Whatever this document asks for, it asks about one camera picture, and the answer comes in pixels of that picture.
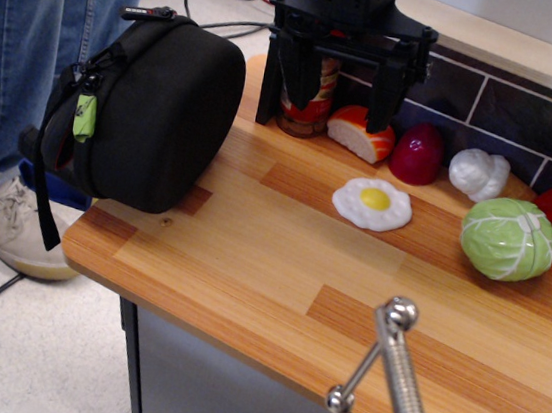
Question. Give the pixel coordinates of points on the metal clamp screw handle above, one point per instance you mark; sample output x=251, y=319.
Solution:
x=393, y=320

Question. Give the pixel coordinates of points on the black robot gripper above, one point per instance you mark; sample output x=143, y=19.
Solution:
x=374, y=33

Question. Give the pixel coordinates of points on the beige sneaker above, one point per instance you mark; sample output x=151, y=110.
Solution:
x=21, y=242

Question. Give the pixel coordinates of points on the toy green cabbage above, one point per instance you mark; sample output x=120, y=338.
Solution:
x=507, y=240

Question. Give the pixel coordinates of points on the black zipper bag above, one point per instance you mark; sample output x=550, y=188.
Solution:
x=168, y=92

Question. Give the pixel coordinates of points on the red printed can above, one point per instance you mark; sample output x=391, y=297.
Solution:
x=311, y=121

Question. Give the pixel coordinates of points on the green zipper pull tag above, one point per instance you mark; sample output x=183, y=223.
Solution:
x=85, y=117

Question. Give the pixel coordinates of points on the toy white mushroom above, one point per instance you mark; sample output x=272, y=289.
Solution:
x=479, y=175

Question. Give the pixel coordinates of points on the toy fried egg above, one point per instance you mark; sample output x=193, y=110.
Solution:
x=373, y=204

